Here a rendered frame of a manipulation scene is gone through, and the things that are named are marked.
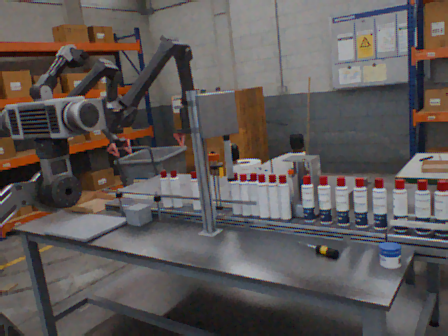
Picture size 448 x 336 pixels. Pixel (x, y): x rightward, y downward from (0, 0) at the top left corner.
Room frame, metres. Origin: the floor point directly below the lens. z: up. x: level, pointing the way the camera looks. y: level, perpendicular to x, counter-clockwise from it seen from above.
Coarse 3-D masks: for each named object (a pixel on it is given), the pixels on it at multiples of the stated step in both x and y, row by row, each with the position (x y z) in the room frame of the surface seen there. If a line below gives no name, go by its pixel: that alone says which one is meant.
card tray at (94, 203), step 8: (80, 200) 2.66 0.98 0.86; (88, 200) 2.70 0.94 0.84; (96, 200) 2.69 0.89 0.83; (104, 200) 2.67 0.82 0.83; (64, 208) 2.54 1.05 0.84; (72, 208) 2.49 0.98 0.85; (80, 208) 2.44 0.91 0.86; (88, 208) 2.40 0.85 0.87; (96, 208) 2.49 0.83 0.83; (104, 208) 2.47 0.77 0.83
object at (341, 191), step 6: (342, 180) 1.60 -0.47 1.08; (342, 186) 1.60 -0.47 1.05; (336, 192) 1.61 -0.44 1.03; (342, 192) 1.59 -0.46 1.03; (336, 198) 1.61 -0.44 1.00; (342, 198) 1.59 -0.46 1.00; (336, 204) 1.61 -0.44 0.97; (342, 204) 1.59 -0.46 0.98; (348, 204) 1.60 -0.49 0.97; (336, 210) 1.62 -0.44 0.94; (342, 210) 1.59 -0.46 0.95; (348, 210) 1.60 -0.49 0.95; (342, 216) 1.59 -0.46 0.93; (348, 216) 1.60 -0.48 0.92; (342, 222) 1.59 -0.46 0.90; (348, 222) 1.60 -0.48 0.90
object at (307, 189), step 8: (304, 176) 1.70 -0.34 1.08; (304, 184) 1.70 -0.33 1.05; (304, 192) 1.69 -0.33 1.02; (312, 192) 1.68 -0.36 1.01; (304, 200) 1.69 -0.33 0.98; (312, 200) 1.68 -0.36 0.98; (304, 208) 1.69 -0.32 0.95; (312, 208) 1.68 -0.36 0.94; (304, 216) 1.69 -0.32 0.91; (312, 216) 1.68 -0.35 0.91
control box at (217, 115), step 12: (204, 96) 1.79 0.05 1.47; (216, 96) 1.81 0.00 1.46; (228, 96) 1.83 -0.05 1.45; (204, 108) 1.79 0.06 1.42; (216, 108) 1.81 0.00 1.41; (228, 108) 1.82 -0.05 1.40; (204, 120) 1.79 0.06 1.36; (216, 120) 1.80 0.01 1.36; (228, 120) 1.82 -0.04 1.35; (204, 132) 1.78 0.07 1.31; (216, 132) 1.80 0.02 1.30; (228, 132) 1.82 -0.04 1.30
